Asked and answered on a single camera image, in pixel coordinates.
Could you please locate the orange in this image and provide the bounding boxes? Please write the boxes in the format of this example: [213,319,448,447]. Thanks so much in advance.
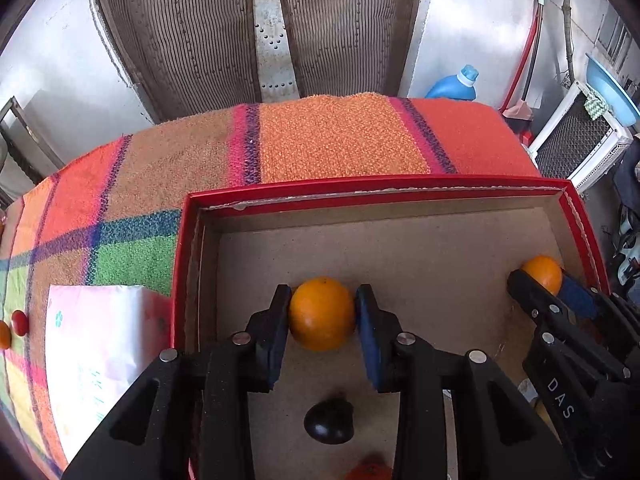
[288,276,356,352]
[521,255,563,296]
[0,321,12,350]

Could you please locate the large dark orange tangerine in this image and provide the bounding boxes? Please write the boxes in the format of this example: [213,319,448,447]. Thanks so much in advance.
[345,454,393,480]

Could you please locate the dark plum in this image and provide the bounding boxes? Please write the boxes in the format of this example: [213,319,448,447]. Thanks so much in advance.
[304,396,355,445]

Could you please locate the red tomato back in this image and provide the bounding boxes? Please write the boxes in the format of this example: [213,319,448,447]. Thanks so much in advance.
[11,310,29,337]

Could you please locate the white tissue pack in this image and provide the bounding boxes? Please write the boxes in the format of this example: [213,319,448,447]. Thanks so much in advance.
[46,285,171,460]

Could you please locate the red cardboard box tray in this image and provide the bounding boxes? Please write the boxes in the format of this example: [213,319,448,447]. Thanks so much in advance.
[172,176,609,479]

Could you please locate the white air conditioner unit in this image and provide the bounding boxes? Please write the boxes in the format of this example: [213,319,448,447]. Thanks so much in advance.
[526,80,634,194]

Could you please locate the blue plastic basin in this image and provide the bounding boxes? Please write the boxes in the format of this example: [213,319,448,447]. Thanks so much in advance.
[586,54,640,127]

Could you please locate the colourful plaid tablecloth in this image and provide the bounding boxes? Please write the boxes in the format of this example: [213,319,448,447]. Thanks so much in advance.
[1,93,537,479]

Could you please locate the blue detergent bottle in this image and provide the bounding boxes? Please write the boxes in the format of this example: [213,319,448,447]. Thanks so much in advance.
[425,64,480,101]

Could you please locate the stainless steel sink stand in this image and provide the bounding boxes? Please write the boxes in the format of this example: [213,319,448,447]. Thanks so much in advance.
[1,96,65,203]

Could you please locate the brown quilted door curtain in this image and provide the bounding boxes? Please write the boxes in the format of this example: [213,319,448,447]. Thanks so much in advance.
[92,0,419,122]

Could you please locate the red mop handle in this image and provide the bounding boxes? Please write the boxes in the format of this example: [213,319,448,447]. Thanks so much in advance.
[499,0,542,113]

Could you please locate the window right wall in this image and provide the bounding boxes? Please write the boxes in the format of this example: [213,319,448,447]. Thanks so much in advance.
[598,6,631,70]

